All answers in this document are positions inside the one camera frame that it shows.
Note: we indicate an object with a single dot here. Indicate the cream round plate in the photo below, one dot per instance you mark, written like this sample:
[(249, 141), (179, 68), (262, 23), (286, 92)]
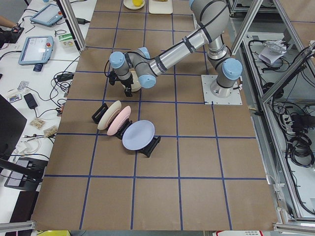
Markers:
[(128, 4)]

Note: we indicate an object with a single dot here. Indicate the far blue teach pendant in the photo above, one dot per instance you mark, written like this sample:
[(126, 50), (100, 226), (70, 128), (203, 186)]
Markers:
[(48, 16)]

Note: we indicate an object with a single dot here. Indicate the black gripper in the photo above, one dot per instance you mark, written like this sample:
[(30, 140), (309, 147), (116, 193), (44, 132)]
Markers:
[(126, 84)]

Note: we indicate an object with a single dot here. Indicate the black monitor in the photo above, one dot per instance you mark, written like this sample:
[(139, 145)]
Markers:
[(26, 174)]

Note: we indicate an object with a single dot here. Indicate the black phone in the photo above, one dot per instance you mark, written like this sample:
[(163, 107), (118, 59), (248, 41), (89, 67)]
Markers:
[(30, 100)]

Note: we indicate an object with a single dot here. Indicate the black plate rack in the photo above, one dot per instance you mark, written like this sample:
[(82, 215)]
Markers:
[(147, 150)]

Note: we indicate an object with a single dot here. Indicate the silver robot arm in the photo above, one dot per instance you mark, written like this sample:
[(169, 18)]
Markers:
[(212, 17)]

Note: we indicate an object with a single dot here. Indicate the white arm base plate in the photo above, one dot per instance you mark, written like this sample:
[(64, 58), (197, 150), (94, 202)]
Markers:
[(215, 95)]

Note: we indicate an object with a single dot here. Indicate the black power adapter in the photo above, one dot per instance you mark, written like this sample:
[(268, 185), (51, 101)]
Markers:
[(64, 77)]

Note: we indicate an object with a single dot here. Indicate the near blue teach pendant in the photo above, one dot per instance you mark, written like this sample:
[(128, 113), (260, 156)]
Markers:
[(36, 50)]

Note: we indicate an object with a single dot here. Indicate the aluminium frame post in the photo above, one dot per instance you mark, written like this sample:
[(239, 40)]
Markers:
[(73, 26)]

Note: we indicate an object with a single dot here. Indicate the green white carton box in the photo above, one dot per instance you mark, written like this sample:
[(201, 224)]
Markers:
[(66, 40)]

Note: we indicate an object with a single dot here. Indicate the lavender plate in rack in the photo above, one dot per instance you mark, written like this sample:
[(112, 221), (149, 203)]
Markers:
[(138, 135)]

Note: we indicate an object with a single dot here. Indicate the white ceramic bowl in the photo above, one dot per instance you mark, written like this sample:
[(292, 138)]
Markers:
[(136, 86)]

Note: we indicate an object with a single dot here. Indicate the cream plate in rack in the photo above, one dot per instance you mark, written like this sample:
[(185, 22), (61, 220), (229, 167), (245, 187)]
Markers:
[(109, 115)]

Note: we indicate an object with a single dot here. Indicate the pink plate in rack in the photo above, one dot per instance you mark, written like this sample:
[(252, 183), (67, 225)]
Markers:
[(119, 120)]

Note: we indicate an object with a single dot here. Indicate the yellow lemon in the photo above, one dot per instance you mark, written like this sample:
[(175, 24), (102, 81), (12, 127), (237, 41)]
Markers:
[(137, 3)]

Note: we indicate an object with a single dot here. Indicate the cream rectangular tray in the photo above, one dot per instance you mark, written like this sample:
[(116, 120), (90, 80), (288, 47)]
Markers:
[(160, 6)]

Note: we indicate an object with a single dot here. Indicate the blue teach pendant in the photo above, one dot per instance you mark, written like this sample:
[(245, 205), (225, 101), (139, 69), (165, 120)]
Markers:
[(36, 50), (48, 16)]

